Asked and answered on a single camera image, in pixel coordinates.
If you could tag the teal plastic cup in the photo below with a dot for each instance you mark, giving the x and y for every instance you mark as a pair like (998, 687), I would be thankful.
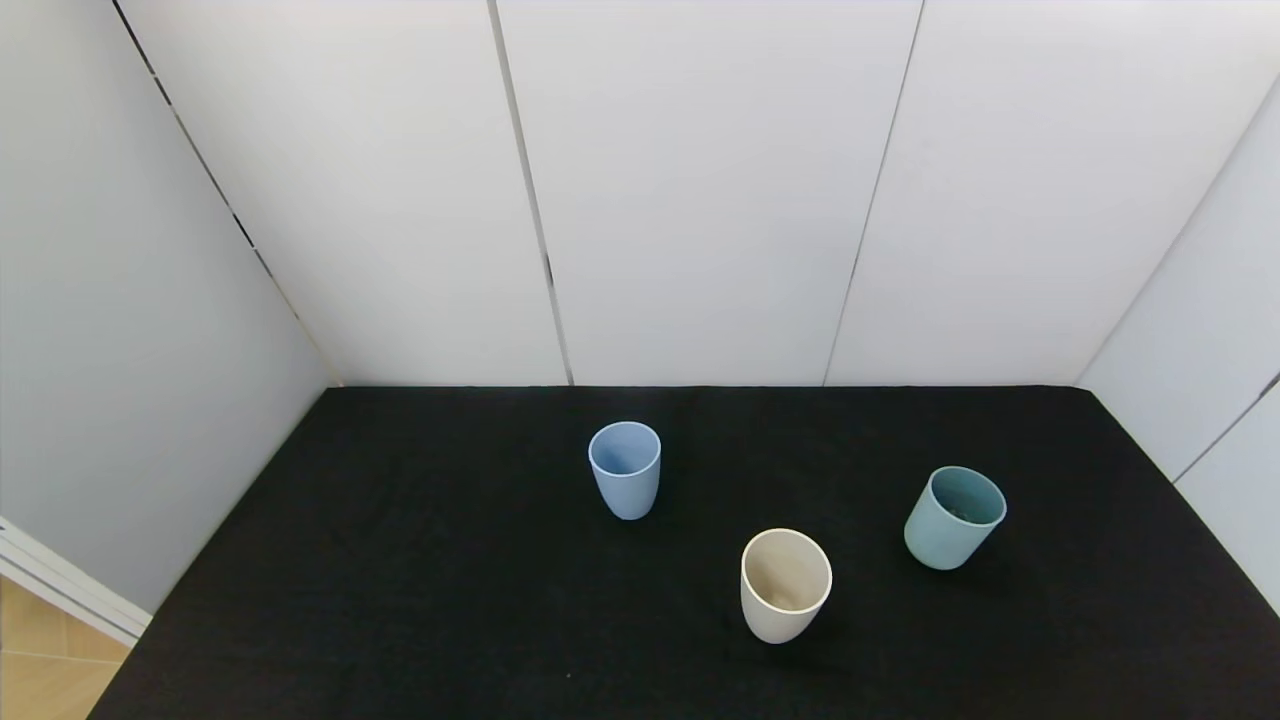
(930, 535)

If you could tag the light blue plastic cup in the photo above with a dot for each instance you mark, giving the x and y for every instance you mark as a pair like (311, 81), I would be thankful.
(625, 490)

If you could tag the beige plastic cup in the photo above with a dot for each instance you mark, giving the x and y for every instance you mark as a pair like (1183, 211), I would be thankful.
(775, 615)

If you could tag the black tablecloth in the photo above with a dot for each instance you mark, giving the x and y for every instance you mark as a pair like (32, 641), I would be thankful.
(400, 560)

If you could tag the white baseboard trim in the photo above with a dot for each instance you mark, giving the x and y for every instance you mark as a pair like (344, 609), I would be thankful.
(60, 590)

